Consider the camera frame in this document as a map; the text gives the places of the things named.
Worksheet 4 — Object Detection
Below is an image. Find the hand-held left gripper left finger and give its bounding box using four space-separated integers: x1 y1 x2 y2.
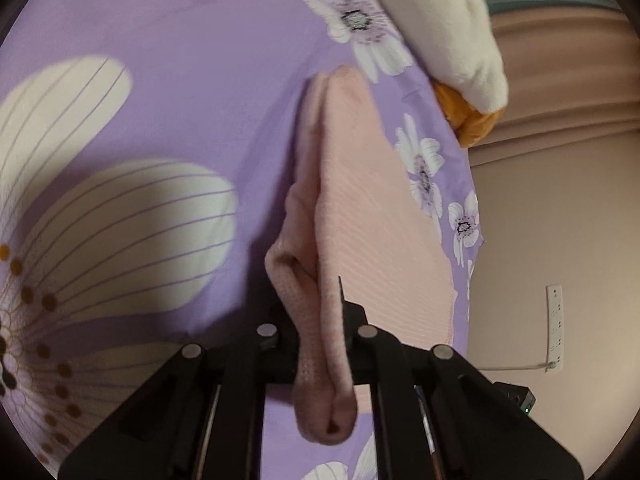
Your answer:
57 304 302 480

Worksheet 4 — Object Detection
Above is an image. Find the white cable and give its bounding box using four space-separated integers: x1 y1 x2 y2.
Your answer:
469 359 557 375

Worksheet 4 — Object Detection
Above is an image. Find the white and orange plush toy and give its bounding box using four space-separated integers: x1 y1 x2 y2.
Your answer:
354 0 510 149

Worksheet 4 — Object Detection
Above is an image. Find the white power strip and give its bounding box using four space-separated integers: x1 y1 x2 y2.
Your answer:
545 284 565 374

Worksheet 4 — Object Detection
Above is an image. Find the pink long-sleeve shirt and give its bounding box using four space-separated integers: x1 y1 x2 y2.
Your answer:
264 65 469 445

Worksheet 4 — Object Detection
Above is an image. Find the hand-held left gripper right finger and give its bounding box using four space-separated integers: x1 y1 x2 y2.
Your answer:
339 275 585 480

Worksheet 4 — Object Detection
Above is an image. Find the purple floral blanket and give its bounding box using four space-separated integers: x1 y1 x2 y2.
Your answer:
0 0 487 480

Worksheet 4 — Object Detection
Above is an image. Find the beige curtain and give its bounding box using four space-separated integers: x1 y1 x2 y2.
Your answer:
469 4 640 167

